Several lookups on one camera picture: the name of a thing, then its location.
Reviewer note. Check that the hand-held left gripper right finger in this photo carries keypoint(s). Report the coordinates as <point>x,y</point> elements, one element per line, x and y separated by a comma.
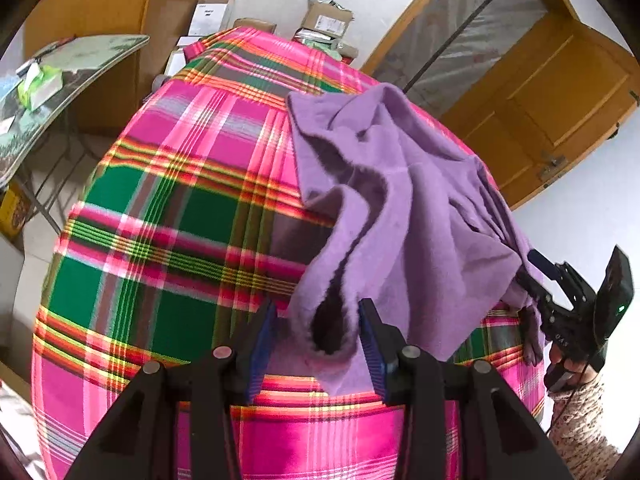
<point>372,355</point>

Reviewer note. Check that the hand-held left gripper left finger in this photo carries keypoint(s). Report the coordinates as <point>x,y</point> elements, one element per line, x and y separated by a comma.
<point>260,350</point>

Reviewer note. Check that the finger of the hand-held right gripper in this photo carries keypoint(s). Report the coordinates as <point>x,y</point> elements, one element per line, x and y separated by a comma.
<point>545,265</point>
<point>532,287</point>

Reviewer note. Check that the purple fleece garment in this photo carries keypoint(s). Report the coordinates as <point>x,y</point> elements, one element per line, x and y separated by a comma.
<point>410,195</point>

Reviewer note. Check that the person's right forearm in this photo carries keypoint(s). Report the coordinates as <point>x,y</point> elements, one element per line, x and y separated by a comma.
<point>582,420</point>

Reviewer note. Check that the person's right hand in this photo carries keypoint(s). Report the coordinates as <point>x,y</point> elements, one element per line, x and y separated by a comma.
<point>555,355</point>

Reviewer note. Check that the pink green plaid bed sheet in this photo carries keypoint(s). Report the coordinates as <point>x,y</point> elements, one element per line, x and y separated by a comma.
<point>175,230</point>

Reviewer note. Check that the wooden door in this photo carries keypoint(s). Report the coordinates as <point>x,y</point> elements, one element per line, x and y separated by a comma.
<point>560,105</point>

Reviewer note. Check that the clear plastic door curtain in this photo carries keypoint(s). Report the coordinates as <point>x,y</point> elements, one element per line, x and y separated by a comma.
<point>465,35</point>

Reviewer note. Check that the yellow box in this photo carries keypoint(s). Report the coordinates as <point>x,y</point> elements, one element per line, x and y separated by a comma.
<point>12,210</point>

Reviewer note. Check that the tan parcel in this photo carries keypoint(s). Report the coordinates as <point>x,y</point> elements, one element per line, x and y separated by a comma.
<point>348,52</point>

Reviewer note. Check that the small white box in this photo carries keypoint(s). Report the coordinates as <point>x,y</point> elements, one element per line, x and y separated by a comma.
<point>176,62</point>

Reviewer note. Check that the white plastic parcel bag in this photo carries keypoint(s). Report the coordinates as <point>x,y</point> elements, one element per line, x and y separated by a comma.
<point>312,36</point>

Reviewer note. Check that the brown cardboard box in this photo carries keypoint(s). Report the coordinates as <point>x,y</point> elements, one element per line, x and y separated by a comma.
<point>327,22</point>

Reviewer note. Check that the white carton box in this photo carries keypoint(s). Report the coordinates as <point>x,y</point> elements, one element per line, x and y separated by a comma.
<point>212,15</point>

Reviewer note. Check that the glass-top side table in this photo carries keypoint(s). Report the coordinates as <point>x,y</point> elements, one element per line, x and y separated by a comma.
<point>75,65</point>

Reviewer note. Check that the green tissue pack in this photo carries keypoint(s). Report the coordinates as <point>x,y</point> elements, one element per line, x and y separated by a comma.
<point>40,85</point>

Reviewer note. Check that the wooden wardrobe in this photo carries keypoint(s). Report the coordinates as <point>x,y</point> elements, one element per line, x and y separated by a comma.
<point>100,10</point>

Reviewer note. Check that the wooden door frame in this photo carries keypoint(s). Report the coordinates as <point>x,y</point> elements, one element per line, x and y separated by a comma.
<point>400,25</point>

